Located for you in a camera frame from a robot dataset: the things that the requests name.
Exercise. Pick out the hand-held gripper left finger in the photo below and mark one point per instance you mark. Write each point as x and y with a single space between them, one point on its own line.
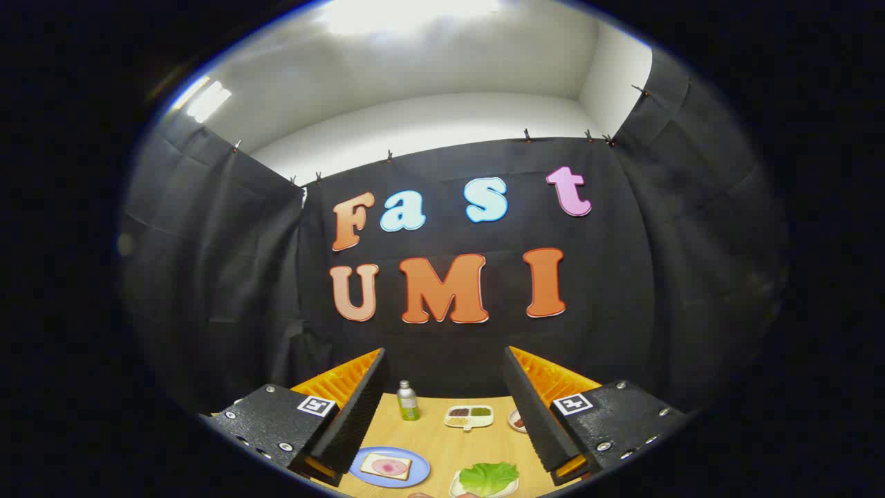
359 408

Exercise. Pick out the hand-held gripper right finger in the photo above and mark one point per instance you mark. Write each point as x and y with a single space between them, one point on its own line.
529 408

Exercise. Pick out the green lettuce leaf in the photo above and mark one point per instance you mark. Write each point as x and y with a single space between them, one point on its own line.
487 477

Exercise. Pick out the white oval plate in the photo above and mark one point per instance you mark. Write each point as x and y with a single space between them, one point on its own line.
515 415

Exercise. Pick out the green label metal bottle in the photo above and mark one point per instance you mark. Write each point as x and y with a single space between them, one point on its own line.
407 402

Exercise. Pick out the white divided dish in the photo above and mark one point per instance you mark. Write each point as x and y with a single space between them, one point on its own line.
480 421

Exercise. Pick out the bread slice under ham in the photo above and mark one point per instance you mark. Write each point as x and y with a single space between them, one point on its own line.
368 459

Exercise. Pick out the pink ham slice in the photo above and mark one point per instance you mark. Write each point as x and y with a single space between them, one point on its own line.
388 467

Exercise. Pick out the blue round plate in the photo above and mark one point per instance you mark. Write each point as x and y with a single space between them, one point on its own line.
415 472

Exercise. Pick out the white square plate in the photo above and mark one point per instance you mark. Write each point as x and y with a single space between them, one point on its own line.
454 488

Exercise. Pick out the row of cloth clips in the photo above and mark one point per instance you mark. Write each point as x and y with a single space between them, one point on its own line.
527 134

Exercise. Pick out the ceiling light panel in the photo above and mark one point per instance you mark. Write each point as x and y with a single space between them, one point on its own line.
207 102

